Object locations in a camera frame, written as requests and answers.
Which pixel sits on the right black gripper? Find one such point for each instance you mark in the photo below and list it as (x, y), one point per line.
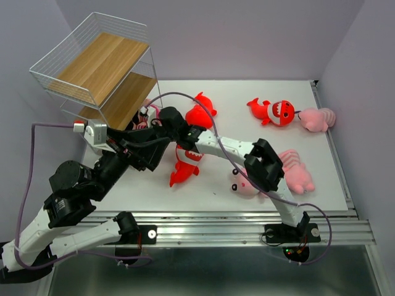
(155, 123)

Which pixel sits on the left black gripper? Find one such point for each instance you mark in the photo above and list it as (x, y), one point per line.
(151, 152)

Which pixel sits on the red whale plush back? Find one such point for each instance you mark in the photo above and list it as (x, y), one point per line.
(198, 116)

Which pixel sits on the red shark plush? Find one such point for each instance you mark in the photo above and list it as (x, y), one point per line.
(187, 165)
(280, 113)

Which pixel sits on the boy doll black hair orange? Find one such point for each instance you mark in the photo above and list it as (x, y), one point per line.
(139, 121)

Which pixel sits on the boy doll pink hat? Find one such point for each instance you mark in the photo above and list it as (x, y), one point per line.
(147, 103)

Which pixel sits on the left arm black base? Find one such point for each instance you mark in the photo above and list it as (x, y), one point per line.
(132, 238)

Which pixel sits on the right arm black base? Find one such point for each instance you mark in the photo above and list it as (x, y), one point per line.
(295, 245)

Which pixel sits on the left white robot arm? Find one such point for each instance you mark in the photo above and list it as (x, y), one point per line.
(76, 188)

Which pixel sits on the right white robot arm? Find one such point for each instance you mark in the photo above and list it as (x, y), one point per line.
(256, 161)

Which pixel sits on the pink frog plush striped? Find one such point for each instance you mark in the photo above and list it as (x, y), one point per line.
(243, 188)

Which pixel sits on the pink plush lying right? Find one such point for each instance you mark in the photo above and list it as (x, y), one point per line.
(297, 177)

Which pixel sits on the pink plush far right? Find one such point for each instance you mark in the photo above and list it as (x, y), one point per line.
(317, 120)

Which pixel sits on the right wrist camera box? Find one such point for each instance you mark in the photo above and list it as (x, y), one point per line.
(149, 113)

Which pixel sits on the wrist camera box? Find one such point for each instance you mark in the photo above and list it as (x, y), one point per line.
(94, 132)
(149, 113)

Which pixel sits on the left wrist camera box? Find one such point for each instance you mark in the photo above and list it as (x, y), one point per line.
(94, 132)

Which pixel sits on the white wire wooden shelf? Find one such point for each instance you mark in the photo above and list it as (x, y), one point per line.
(104, 69)

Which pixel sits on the aluminium rail frame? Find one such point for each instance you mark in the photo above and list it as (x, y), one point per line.
(243, 228)

